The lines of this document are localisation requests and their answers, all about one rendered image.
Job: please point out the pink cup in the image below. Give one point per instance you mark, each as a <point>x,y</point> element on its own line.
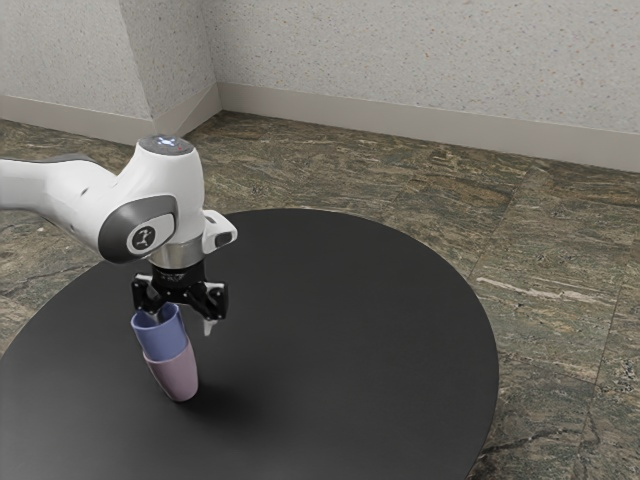
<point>175,377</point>

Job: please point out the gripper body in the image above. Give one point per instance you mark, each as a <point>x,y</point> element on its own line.
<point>176,283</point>

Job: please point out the blue cup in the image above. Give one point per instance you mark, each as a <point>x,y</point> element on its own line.
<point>162,335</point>

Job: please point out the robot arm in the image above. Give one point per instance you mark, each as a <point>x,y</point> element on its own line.
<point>150,175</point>

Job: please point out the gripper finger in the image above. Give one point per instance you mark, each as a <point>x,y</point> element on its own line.
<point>144,299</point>
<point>212,302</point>

